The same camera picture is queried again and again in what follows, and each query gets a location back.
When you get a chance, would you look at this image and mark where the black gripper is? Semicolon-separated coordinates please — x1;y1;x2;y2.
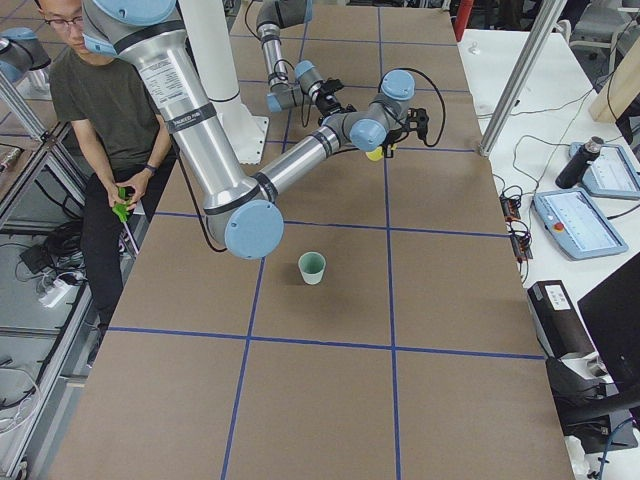
316;95;350;123
381;130;403;152

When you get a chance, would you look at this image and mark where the yellow plastic cup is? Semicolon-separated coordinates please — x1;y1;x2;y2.
366;146;384;162

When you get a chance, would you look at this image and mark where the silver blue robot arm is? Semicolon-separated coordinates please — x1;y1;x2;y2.
256;1;349;119
82;1;415;259

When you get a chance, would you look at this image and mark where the green plastic cup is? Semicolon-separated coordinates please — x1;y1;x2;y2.
298;251;326;285

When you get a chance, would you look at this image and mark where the clear plastic tape dispenser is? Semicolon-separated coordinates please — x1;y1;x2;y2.
468;42;480;55

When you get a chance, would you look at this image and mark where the orange circuit board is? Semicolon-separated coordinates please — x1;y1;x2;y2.
499;195;521;221

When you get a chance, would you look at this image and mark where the black water bottle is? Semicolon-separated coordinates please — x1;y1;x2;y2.
555;136;604;189

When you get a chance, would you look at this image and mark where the near blue teach pendant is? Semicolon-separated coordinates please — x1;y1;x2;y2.
533;188;628;260

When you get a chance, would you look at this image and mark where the blue teach pendant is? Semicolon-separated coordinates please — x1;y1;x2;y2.
581;144;639;200
533;188;628;260

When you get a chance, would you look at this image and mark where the seated person dark shirt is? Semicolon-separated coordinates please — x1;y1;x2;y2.
37;0;175;339

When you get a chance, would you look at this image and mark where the far blue teach pendant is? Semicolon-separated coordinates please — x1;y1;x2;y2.
581;144;639;200

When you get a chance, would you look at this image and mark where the black power adapter box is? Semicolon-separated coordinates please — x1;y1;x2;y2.
527;280;595;359

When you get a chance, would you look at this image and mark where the black computer monitor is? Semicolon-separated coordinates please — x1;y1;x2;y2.
578;254;639;388

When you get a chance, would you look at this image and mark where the white power strip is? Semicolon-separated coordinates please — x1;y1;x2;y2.
39;279;74;308

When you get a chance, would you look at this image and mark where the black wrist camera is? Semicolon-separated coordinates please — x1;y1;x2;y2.
405;108;429;144
320;78;344;97

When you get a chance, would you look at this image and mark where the aluminium frame post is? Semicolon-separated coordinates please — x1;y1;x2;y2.
478;0;567;158

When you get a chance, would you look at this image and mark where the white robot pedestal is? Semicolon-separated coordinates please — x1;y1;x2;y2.
179;0;269;164

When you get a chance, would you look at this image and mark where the green handled tool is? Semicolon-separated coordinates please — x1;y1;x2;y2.
112;187;134;223

